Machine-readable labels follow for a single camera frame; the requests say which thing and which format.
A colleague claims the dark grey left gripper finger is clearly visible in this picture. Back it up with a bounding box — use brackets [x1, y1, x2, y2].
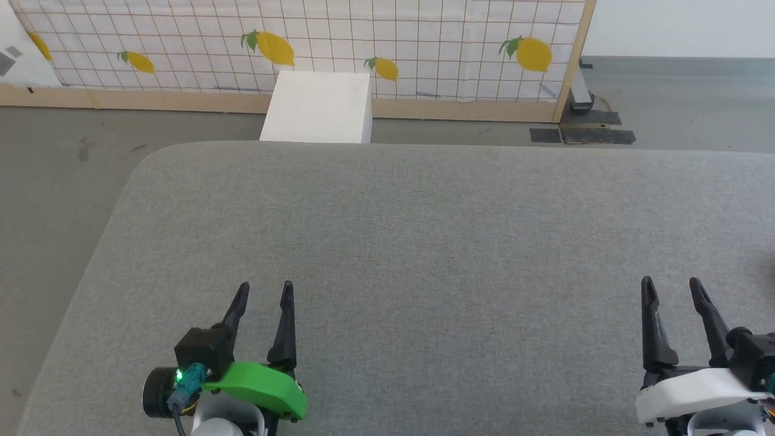
[221, 282, 250, 341]
[267, 280, 298, 372]

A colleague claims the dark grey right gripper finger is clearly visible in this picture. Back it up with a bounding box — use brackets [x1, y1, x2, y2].
[689, 277, 736, 368]
[641, 276, 680, 371]

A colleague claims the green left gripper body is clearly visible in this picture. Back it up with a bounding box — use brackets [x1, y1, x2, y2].
[202, 362, 308, 422]

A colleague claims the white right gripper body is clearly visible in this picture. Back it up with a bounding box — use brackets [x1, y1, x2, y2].
[635, 368, 767, 424]

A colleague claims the grey fabric sofa cushion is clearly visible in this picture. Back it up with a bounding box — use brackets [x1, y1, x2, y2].
[15, 140, 775, 436]

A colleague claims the large black floor plate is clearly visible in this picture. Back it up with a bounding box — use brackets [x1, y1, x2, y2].
[561, 110, 636, 145]

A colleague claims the white box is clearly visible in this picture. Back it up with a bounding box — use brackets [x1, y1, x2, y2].
[259, 71, 373, 145]

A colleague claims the grey metal partition foot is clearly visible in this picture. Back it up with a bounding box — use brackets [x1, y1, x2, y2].
[568, 58, 598, 115]

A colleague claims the lemon print partition panel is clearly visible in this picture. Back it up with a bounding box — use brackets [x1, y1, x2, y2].
[0, 0, 597, 124]

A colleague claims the black cable with teal connector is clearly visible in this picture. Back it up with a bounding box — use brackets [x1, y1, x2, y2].
[167, 363, 206, 436]

